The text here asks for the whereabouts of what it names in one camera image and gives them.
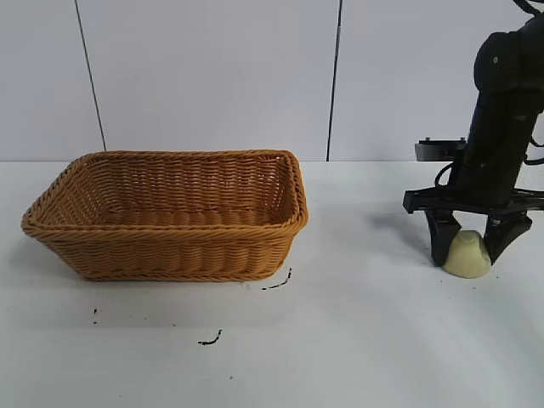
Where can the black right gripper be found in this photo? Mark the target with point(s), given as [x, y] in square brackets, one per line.
[484, 191]

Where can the pale yellow egg yolk pastry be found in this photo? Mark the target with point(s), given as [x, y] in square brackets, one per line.
[466, 257]

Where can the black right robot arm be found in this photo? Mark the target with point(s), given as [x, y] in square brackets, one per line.
[506, 98]

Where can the brown woven wicker basket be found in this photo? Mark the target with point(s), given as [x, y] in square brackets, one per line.
[170, 251]

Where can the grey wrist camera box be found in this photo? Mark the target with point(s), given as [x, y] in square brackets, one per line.
[438, 151]

